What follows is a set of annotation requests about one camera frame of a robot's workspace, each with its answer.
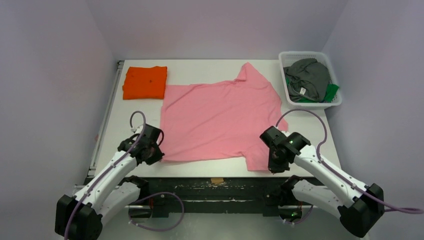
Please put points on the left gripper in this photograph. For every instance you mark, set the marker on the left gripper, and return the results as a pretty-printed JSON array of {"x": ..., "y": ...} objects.
[{"x": 156, "y": 157}]

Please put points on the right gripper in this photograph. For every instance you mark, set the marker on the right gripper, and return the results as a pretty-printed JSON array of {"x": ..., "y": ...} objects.
[{"x": 276, "y": 162}]

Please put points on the pink t shirt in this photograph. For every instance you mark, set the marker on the pink t shirt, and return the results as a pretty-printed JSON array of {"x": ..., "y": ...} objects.
[{"x": 220, "y": 120}]

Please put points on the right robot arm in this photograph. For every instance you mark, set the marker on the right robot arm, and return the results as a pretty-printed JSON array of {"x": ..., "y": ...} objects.
[{"x": 358, "y": 206}]

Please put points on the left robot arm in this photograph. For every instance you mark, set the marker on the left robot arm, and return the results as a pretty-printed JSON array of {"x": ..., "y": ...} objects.
[{"x": 83, "y": 215}]

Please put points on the folded orange t shirt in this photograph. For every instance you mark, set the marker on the folded orange t shirt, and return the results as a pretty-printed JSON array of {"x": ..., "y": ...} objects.
[{"x": 145, "y": 83}]

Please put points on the grey t shirt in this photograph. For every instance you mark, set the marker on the grey t shirt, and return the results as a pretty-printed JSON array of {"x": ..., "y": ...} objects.
[{"x": 308, "y": 67}]

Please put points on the brown tape piece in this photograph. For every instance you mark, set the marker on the brown tape piece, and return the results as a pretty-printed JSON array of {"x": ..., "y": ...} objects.
[{"x": 217, "y": 180}]

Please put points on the green t shirt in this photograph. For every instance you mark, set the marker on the green t shirt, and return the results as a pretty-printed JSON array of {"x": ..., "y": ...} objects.
[{"x": 311, "y": 90}]

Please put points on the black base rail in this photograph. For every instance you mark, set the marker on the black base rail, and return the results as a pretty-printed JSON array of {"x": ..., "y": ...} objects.
[{"x": 234, "y": 195}]

